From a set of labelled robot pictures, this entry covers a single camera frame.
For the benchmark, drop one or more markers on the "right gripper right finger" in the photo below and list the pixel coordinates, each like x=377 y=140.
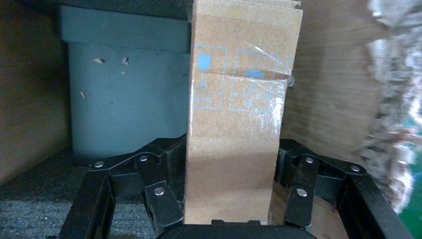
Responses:
x=303 y=198

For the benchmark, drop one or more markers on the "small brown cardboard box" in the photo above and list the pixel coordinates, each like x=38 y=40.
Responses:
x=237 y=115

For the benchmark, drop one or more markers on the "black foam bottom liner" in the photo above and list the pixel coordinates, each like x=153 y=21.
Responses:
x=33 y=211

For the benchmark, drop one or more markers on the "black foam insert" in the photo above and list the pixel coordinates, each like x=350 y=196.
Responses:
x=132 y=99

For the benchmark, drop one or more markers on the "large open cardboard carton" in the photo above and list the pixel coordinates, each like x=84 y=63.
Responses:
x=33 y=99

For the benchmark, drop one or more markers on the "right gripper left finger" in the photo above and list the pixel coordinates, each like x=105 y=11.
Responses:
x=158 y=204

